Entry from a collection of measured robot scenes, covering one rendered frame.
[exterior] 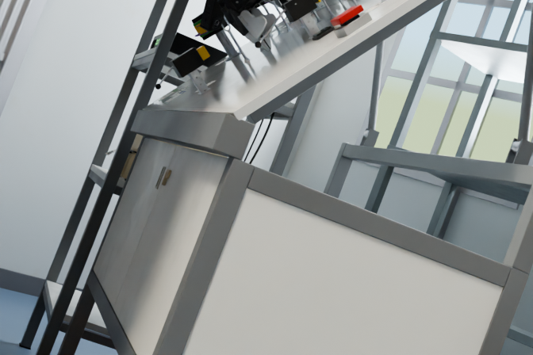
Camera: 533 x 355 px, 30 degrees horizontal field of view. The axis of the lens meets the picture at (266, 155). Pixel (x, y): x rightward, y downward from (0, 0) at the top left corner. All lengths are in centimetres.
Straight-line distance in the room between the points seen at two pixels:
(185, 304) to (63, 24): 276
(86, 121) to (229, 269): 281
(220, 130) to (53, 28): 269
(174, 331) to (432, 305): 47
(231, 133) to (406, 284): 42
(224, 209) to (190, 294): 15
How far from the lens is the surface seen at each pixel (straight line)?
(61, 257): 346
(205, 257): 169
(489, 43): 381
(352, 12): 178
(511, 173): 201
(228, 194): 168
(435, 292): 183
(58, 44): 433
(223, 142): 167
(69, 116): 441
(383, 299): 179
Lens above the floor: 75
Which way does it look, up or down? 3 degrees up
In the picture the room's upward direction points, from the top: 21 degrees clockwise
